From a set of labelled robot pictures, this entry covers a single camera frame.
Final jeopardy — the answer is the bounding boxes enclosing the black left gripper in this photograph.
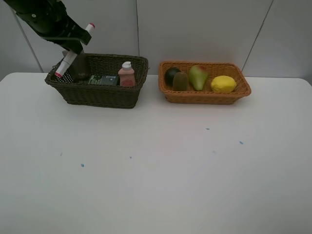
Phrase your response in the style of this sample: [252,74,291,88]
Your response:
[31,13,92,54]

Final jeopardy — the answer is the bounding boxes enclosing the white marker red caps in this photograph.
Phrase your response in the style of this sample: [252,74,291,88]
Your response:
[55,23,95,78]

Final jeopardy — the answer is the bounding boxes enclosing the translucent pink plastic cup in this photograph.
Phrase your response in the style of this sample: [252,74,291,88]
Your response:
[70,53,89,82]

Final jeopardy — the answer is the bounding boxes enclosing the dark green square bottle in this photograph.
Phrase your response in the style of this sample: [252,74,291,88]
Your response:
[88,75,120,86]

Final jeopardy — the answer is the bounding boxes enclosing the pink bottle white cap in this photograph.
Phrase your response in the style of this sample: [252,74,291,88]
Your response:
[118,61,136,87]

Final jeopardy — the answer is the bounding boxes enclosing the dark purple mangosteen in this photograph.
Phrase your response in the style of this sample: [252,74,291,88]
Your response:
[164,67,181,86]

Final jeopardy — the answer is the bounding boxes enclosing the brown kiwi fruit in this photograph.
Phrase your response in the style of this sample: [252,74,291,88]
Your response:
[173,72,188,91]

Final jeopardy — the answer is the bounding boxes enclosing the green red pear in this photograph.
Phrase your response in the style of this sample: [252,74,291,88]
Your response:
[188,65,209,91]

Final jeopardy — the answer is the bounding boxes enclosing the yellow lemon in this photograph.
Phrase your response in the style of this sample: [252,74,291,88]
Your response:
[211,76,237,93]

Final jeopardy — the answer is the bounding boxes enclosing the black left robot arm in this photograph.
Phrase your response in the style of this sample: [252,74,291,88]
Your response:
[4,0,92,54]

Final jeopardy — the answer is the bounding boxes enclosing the dark brown wicker basket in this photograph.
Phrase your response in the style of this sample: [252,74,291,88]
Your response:
[45,54,149,109]

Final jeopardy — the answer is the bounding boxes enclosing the orange wicker basket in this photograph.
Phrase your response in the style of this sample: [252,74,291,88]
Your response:
[158,61,252,105]

